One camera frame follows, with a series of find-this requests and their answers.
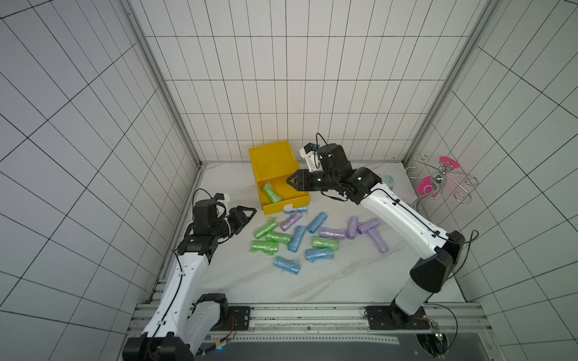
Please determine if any green bag roll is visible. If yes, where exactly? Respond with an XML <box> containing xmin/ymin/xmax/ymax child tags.
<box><xmin>312</xmin><ymin>236</ymin><xmax>340</xmax><ymax>251</ymax></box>
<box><xmin>250</xmin><ymin>241</ymin><xmax>278</xmax><ymax>256</ymax></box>
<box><xmin>254</xmin><ymin>219</ymin><xmax>278</xmax><ymax>239</ymax></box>
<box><xmin>266</xmin><ymin>231</ymin><xmax>293</xmax><ymax>245</ymax></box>

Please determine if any green bag roll vertical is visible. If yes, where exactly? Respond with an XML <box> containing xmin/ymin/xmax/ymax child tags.
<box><xmin>262</xmin><ymin>182</ymin><xmax>282</xmax><ymax>204</ymax></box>

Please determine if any yellow plastic drawer cabinet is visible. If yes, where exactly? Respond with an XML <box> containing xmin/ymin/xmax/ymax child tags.
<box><xmin>249</xmin><ymin>141</ymin><xmax>311</xmax><ymax>215</ymax></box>

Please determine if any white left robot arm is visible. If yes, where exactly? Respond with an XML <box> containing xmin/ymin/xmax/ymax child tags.
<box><xmin>121</xmin><ymin>193</ymin><xmax>257</xmax><ymax>360</ymax></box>

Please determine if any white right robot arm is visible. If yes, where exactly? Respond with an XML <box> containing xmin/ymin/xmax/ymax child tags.
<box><xmin>287</xmin><ymin>143</ymin><xmax>465</xmax><ymax>317</ymax></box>

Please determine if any blue bag roll near drawer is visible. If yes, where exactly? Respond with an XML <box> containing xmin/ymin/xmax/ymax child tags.
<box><xmin>284</xmin><ymin>206</ymin><xmax>309</xmax><ymax>214</ymax></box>

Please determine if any purple bag roll upper left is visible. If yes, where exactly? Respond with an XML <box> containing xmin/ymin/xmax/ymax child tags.
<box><xmin>280</xmin><ymin>211</ymin><xmax>302</xmax><ymax>232</ymax></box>

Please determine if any blue bag roll upper middle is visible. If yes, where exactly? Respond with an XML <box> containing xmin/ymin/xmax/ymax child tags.
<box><xmin>306</xmin><ymin>212</ymin><xmax>328</xmax><ymax>234</ymax></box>

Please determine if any purple bag roll upright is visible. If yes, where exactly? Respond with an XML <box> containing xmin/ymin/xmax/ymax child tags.
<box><xmin>346</xmin><ymin>216</ymin><xmax>359</xmax><ymax>240</ymax></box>

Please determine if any purple bag roll centre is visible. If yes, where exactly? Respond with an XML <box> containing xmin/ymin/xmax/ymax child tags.
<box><xmin>319</xmin><ymin>227</ymin><xmax>347</xmax><ymax>241</ymax></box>

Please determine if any blue bag roll lower left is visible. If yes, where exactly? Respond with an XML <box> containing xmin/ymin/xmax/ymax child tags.
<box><xmin>274</xmin><ymin>257</ymin><xmax>301</xmax><ymax>275</ymax></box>

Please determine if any blue bag roll lower centre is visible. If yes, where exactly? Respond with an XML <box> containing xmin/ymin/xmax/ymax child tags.
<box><xmin>305</xmin><ymin>248</ymin><xmax>334</xmax><ymax>263</ymax></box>

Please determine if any purple bag roll short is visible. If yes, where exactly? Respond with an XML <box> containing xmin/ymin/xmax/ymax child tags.
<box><xmin>357</xmin><ymin>218</ymin><xmax>381</xmax><ymax>234</ymax></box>

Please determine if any pale green jar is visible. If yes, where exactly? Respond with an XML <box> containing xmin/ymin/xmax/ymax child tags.
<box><xmin>382</xmin><ymin>175</ymin><xmax>394</xmax><ymax>190</ymax></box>

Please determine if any purple bag roll right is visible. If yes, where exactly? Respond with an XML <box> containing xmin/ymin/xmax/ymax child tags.
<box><xmin>367</xmin><ymin>228</ymin><xmax>389</xmax><ymax>254</ymax></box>

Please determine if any pink metal cup rack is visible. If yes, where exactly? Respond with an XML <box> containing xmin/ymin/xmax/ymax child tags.
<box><xmin>405</xmin><ymin>153</ymin><xmax>479</xmax><ymax>212</ymax></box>

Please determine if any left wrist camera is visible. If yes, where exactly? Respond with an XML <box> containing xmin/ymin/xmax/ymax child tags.
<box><xmin>212</xmin><ymin>193</ymin><xmax>230</xmax><ymax>202</ymax></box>

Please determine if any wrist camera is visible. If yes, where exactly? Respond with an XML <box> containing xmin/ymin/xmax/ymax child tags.
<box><xmin>212</xmin><ymin>193</ymin><xmax>230</xmax><ymax>202</ymax></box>
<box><xmin>300</xmin><ymin>143</ymin><xmax>322</xmax><ymax>172</ymax></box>

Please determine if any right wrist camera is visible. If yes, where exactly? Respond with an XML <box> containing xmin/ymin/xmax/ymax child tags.
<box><xmin>300</xmin><ymin>143</ymin><xmax>322</xmax><ymax>172</ymax></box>

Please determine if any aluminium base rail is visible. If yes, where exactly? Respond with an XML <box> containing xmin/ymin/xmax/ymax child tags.
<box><xmin>128</xmin><ymin>303</ymin><xmax>493</xmax><ymax>346</ymax></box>

